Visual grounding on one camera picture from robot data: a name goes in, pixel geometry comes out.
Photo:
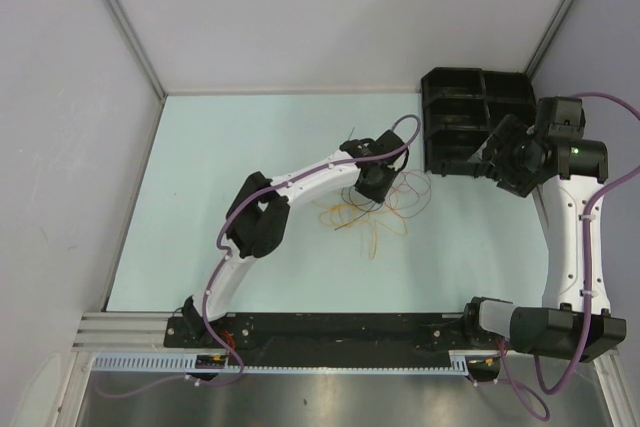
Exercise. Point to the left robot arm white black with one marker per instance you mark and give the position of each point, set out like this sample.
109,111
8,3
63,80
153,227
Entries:
256,221

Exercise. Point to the black compartment tray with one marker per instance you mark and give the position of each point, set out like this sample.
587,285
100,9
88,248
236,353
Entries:
462,106

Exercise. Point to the white slotted cable duct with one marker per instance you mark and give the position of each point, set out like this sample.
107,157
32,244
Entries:
191,363

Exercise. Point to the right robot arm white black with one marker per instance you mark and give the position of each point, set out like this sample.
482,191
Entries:
552,163

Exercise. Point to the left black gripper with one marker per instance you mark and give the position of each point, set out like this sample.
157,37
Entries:
378,195

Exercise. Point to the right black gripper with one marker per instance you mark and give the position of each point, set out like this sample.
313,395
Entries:
509,131

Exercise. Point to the aluminium frame rail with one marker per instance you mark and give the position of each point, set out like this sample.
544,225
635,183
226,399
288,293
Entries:
121,332

